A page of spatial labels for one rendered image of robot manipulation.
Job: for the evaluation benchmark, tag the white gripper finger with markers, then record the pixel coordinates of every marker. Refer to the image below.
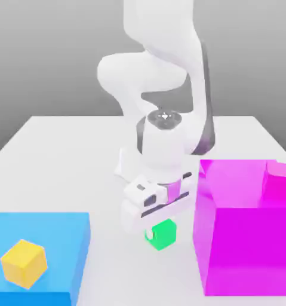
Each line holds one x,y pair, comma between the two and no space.
149,234

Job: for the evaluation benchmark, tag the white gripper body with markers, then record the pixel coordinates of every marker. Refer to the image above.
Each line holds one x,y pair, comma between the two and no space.
142,222

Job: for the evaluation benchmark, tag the small green cube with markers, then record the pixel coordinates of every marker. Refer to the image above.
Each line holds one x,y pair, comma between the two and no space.
165,235

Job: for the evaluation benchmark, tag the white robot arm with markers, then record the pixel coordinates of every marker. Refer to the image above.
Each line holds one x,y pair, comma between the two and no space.
157,76

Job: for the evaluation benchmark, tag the small yellow cube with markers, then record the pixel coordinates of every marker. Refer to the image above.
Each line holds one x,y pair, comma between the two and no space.
23,264

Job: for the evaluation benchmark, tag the small magenta cube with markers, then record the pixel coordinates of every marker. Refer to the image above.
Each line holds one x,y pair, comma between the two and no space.
280,191

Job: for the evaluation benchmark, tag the large blue box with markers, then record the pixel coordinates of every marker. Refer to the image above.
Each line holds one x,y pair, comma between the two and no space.
61,234

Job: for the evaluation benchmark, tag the large magenta box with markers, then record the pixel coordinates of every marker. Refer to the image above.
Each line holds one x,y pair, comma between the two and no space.
243,248

